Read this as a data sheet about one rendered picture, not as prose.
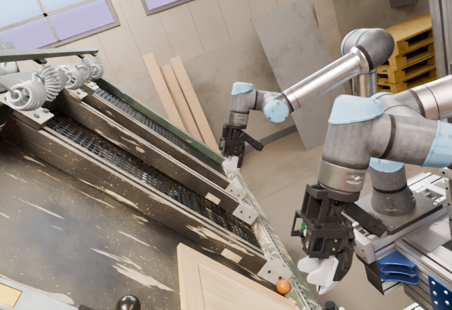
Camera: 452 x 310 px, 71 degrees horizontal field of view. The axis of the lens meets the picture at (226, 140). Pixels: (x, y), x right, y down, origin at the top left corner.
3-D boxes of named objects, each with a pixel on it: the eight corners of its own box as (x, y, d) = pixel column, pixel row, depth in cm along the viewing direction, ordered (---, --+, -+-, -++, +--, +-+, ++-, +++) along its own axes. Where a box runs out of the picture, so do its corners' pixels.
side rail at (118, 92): (216, 170, 248) (224, 159, 247) (88, 88, 213) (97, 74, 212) (215, 167, 255) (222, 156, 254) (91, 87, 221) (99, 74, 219)
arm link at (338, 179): (348, 157, 57) (381, 172, 50) (343, 180, 58) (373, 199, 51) (313, 154, 55) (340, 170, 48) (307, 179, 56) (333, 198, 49)
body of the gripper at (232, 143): (218, 150, 123) (222, 120, 121) (239, 152, 126) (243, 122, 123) (223, 157, 116) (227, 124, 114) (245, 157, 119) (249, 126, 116)
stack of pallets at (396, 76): (426, 77, 517) (419, 14, 483) (488, 82, 427) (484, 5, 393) (354, 109, 493) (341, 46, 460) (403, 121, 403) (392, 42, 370)
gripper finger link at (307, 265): (289, 282, 60) (298, 239, 58) (316, 281, 62) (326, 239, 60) (296, 294, 58) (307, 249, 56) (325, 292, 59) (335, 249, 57)
